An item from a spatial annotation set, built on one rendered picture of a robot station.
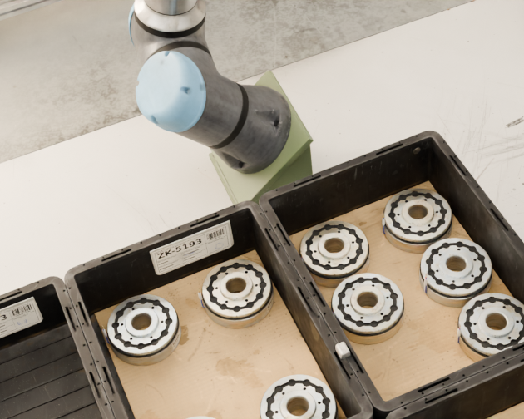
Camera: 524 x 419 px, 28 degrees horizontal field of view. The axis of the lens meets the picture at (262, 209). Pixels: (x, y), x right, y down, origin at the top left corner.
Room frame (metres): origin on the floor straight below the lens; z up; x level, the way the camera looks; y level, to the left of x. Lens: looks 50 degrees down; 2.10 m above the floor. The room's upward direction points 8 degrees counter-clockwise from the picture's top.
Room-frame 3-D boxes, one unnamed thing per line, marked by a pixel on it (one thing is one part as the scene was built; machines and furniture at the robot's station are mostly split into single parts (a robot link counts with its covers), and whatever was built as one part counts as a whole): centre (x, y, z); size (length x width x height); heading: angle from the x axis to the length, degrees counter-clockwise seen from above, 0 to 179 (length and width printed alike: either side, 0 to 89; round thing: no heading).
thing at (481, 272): (0.87, -0.27, 0.86); 0.10 x 0.10 x 0.01
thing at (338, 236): (0.93, -0.10, 0.86); 0.05 x 0.05 x 0.01
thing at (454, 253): (0.87, -0.27, 0.86); 0.05 x 0.05 x 0.01
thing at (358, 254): (0.93, -0.10, 0.86); 0.10 x 0.10 x 0.01
